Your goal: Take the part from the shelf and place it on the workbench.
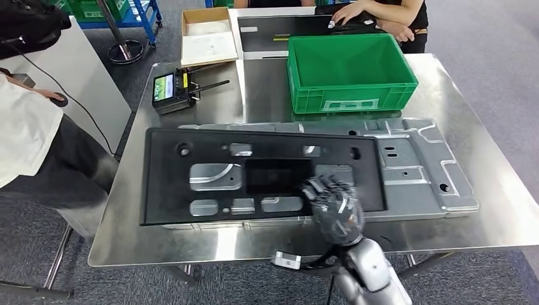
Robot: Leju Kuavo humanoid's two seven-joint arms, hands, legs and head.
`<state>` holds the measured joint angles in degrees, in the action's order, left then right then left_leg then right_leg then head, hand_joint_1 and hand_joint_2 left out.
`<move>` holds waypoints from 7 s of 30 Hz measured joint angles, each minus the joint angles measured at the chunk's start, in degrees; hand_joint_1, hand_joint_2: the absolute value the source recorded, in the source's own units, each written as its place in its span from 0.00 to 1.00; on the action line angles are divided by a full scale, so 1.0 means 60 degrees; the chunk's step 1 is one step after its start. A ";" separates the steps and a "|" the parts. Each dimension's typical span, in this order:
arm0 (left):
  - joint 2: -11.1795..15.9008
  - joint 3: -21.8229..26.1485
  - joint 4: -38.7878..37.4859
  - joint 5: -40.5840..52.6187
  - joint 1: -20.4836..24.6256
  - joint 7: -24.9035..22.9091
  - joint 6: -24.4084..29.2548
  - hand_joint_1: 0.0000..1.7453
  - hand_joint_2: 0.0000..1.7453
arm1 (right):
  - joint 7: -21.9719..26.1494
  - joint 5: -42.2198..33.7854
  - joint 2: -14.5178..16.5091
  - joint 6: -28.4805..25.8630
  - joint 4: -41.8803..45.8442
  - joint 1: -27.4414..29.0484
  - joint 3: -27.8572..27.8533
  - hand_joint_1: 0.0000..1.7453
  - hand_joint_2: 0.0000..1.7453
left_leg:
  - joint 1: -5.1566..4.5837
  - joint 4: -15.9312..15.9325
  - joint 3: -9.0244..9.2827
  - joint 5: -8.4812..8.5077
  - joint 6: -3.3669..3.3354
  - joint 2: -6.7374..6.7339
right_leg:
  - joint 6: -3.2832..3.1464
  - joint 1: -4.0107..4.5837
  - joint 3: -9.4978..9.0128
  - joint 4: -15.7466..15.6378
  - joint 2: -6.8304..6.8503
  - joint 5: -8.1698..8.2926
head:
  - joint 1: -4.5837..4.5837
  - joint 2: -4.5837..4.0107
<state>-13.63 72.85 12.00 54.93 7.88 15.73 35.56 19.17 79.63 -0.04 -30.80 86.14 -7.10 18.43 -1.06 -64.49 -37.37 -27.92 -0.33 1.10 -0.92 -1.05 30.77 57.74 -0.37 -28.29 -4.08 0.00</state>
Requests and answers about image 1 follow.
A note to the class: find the black handheld device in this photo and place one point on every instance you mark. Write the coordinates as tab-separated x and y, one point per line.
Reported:
60	101

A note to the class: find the blue metal cart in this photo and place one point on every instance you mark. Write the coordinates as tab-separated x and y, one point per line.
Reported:
143	21

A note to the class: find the stainless steel workbench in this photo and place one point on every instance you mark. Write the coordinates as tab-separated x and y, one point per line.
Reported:
210	248

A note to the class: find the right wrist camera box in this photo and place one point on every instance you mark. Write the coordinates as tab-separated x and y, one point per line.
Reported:
286	260

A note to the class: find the green plastic crate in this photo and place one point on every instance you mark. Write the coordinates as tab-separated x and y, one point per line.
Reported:
97	8
349	97

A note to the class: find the chrome stanchion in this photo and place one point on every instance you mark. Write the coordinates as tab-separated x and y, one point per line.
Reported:
126	52

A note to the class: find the white cabinet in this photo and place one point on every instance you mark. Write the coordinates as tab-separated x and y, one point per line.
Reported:
84	84

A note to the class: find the person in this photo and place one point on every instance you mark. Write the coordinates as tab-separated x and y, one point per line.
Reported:
25	134
404	12

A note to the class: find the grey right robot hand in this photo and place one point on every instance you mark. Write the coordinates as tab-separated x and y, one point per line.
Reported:
339	219

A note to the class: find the stamped grey metal plate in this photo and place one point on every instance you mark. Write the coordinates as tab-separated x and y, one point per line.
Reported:
421	168

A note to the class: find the black desk mat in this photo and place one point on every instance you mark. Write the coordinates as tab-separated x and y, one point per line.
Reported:
269	29

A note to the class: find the steel side table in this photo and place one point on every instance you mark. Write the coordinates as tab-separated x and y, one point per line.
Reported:
54	261

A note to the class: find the open cardboard box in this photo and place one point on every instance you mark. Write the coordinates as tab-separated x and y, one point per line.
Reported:
208	46

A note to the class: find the black backpack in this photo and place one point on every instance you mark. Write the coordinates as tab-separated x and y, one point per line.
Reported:
29	21

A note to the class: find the black remote controller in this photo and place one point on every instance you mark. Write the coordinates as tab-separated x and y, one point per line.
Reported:
172	99

